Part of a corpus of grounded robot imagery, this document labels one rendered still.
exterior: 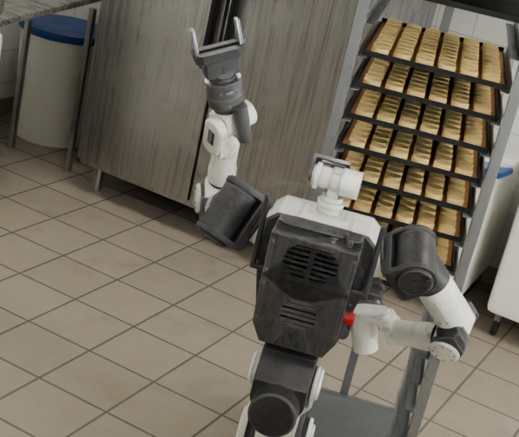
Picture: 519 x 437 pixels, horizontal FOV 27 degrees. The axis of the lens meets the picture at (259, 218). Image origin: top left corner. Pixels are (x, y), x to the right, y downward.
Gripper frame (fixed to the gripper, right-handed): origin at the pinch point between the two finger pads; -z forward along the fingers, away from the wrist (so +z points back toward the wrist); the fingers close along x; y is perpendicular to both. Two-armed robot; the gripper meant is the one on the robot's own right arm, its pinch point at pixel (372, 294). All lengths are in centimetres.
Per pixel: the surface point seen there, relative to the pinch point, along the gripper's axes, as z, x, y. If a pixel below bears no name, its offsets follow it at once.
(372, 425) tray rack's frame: -57, 72, 12
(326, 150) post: -9.0, -34.3, -22.9
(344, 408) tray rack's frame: -62, 72, 1
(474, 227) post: -9.2, -23.8, 22.0
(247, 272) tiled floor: -189, 86, -59
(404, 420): -19, 46, 20
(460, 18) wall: -275, -41, 6
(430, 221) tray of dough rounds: -17.1, -19.5, 10.4
